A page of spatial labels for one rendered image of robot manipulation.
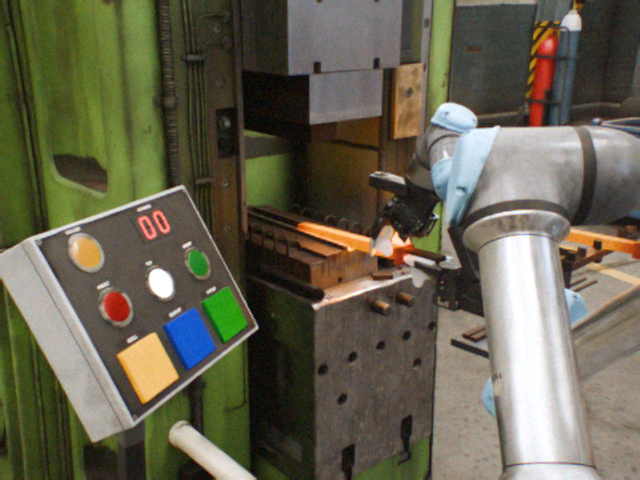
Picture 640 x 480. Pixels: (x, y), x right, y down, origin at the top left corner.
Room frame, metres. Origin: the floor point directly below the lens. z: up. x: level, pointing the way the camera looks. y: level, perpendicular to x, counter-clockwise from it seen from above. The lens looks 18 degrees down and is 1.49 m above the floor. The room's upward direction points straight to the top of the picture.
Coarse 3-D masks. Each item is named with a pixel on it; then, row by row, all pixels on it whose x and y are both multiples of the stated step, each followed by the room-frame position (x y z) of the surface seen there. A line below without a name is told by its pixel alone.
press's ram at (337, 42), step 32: (256, 0) 1.48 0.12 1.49; (288, 0) 1.41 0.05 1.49; (320, 0) 1.47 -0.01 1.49; (352, 0) 1.51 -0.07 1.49; (384, 0) 1.57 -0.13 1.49; (256, 32) 1.48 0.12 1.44; (288, 32) 1.41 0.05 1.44; (320, 32) 1.46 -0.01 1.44; (352, 32) 1.51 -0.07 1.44; (384, 32) 1.57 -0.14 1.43; (256, 64) 1.48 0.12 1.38; (288, 64) 1.41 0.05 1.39; (320, 64) 1.46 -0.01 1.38; (352, 64) 1.51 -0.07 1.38; (384, 64) 1.57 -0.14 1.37
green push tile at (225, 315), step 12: (228, 288) 1.15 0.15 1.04; (204, 300) 1.10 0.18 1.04; (216, 300) 1.11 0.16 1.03; (228, 300) 1.13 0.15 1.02; (216, 312) 1.09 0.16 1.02; (228, 312) 1.12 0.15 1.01; (240, 312) 1.14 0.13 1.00; (216, 324) 1.08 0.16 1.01; (228, 324) 1.10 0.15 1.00; (240, 324) 1.12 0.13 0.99; (228, 336) 1.08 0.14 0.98
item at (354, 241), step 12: (300, 228) 1.64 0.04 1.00; (312, 228) 1.60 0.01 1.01; (324, 228) 1.60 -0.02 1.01; (336, 240) 1.54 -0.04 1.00; (348, 240) 1.51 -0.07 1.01; (360, 240) 1.49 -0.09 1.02; (396, 252) 1.39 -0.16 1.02; (408, 252) 1.38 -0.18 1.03; (420, 252) 1.37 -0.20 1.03; (432, 252) 1.36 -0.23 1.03; (396, 264) 1.39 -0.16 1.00
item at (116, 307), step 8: (112, 296) 0.96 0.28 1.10; (120, 296) 0.97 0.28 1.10; (104, 304) 0.94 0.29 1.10; (112, 304) 0.95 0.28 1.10; (120, 304) 0.96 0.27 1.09; (128, 304) 0.97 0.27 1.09; (112, 312) 0.94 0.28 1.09; (120, 312) 0.95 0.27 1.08; (128, 312) 0.96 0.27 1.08; (120, 320) 0.94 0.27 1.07
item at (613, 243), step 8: (576, 232) 1.67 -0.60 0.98; (584, 232) 1.67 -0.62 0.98; (568, 240) 1.68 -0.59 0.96; (576, 240) 1.66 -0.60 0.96; (584, 240) 1.65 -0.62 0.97; (592, 240) 1.64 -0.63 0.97; (608, 240) 1.62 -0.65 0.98; (616, 240) 1.61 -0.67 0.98; (624, 240) 1.61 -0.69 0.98; (632, 240) 1.61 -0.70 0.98; (608, 248) 1.61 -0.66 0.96; (616, 248) 1.60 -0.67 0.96; (624, 248) 1.59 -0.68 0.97; (632, 248) 1.58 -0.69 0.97; (632, 256) 1.57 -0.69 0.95
